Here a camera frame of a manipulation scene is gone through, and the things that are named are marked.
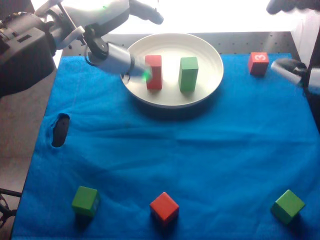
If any red rectangular block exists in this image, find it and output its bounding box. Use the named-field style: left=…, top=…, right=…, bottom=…
left=144, top=54, right=163, bottom=90

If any white round plate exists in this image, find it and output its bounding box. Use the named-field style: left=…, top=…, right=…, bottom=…
left=119, top=32, right=225, bottom=109

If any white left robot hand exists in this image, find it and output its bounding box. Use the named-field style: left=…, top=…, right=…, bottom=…
left=59, top=0, right=165, bottom=85

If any green cube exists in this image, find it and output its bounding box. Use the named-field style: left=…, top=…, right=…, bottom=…
left=178, top=56, right=199, bottom=92
left=71, top=185, right=101, bottom=218
left=270, top=189, right=306, bottom=225

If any blue table cloth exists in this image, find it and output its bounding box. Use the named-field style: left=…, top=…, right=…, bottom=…
left=11, top=52, right=320, bottom=240

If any black stand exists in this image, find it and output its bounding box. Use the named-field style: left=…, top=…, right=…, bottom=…
left=0, top=188, right=23, bottom=229

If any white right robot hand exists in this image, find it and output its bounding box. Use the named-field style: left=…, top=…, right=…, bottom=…
left=266, top=0, right=320, bottom=95

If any red cube with number three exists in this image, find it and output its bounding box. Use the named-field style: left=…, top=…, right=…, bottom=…
left=247, top=51, right=270, bottom=76

